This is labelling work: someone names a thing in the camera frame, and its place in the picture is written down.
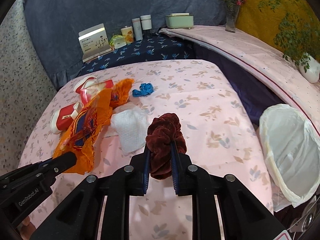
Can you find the orange plastic bag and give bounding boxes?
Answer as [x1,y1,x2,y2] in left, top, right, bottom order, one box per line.
[53,88,113,175]
[110,79,135,109]

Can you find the red white paper cup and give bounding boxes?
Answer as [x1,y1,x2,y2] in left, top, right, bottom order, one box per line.
[74,75,99,94]
[50,102,83,134]

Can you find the red envelope box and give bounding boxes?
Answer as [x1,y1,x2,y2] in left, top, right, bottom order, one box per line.
[80,80,113,106]

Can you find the white cloth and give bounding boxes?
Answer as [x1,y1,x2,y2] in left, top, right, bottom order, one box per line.
[105,102,149,156]

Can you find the dark red velvet scrunchie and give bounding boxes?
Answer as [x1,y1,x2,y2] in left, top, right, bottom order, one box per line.
[145,113,187,180]

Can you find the blue scrap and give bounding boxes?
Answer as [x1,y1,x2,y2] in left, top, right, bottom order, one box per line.
[132,83,154,98]

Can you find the white lined trash bin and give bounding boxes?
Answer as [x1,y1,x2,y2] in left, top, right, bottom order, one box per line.
[259,104,319,212]

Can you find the white product box with flowers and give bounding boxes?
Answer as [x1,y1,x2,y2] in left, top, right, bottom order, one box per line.
[78,23,113,63]

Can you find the green yellow small packet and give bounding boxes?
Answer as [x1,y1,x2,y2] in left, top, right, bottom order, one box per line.
[109,35,126,49]

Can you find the pink shelf cloth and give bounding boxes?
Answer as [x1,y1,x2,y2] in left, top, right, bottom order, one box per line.
[160,25,319,132]

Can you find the cream orange small carton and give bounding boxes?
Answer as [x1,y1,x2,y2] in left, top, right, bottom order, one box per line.
[121,26,134,44]

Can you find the blue grey backdrop cloth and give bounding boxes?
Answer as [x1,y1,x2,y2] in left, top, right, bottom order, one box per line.
[23,0,226,89]

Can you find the navy floral cloth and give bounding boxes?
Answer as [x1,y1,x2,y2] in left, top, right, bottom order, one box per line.
[79,34,196,76]

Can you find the white lidded jar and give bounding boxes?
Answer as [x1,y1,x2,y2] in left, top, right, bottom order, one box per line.
[140,15,152,30]

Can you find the green plant in white pot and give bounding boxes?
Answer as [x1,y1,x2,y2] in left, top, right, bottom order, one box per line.
[258,0,319,83]

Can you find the mint green tissue box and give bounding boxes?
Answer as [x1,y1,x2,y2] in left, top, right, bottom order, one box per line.
[165,13,194,29]

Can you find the glass vase with pink flowers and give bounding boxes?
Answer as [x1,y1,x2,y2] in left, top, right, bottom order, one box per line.
[221,0,245,33]

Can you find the mustard yellow backdrop cloth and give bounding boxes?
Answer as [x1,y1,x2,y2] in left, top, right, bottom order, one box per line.
[236,0,319,64]

